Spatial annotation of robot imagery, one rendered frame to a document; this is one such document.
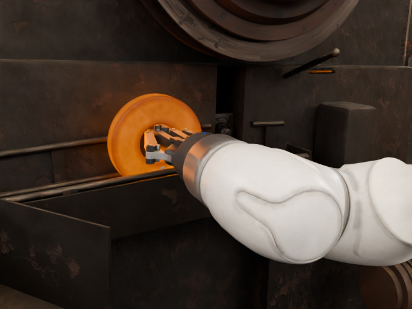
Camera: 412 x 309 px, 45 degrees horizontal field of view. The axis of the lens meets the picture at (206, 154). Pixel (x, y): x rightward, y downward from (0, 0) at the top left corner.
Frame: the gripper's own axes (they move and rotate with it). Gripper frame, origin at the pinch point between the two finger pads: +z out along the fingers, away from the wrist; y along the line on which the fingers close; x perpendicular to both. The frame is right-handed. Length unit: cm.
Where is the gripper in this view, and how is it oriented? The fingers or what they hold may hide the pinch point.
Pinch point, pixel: (157, 132)
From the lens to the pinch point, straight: 81.5
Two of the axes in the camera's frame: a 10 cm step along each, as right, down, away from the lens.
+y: 9.0, -0.7, 4.3
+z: -4.3, -2.5, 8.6
